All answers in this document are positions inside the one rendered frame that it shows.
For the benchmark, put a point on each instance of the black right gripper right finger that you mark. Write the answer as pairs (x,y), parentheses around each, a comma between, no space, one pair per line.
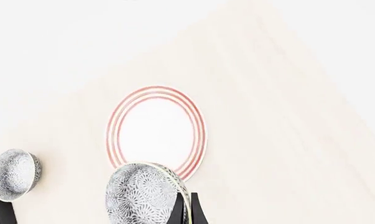
(199,215)

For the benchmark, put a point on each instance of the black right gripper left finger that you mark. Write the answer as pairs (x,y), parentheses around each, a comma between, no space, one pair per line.
(5,211)

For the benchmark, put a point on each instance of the black white patterned bowl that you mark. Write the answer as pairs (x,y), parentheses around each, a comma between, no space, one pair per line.
(140,193)
(13,172)

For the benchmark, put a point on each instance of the white plate with red rings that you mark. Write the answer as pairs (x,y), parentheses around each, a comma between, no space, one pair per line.
(157,130)

